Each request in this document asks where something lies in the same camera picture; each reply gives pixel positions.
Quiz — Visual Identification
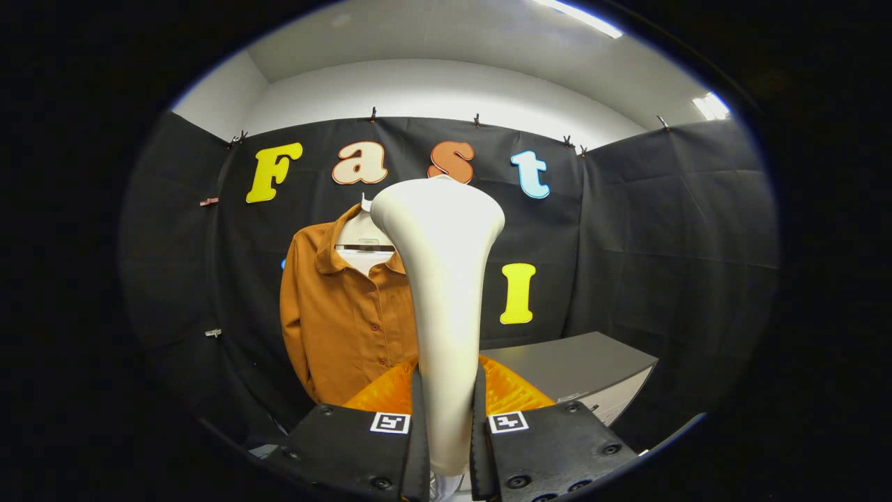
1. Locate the brown button-up shirt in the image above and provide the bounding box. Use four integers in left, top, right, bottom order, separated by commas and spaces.
279, 204, 420, 407

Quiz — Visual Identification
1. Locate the white mannequin torso stand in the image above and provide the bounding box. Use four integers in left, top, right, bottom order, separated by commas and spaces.
334, 193, 397, 277

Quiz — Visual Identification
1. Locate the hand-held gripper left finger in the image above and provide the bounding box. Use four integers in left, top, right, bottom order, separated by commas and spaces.
265, 356, 431, 502

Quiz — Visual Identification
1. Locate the grey cabinet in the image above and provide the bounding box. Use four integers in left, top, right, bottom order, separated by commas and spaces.
479, 331, 660, 427

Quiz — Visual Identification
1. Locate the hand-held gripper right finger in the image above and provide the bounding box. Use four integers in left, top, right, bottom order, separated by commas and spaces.
470, 354, 639, 502

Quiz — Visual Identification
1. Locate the small ceiling light panel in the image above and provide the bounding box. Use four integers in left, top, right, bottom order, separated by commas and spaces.
691, 92, 732, 121

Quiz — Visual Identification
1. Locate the black backdrop cloth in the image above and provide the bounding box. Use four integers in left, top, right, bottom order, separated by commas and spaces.
118, 110, 780, 455

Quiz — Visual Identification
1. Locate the row of black backdrop clips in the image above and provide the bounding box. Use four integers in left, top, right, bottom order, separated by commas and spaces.
229, 106, 671, 155

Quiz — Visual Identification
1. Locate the long ceiling light panel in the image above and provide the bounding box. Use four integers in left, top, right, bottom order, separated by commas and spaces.
533, 0, 624, 40

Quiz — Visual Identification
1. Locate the white garment steamer head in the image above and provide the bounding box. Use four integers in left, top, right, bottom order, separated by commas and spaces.
370, 175, 506, 478

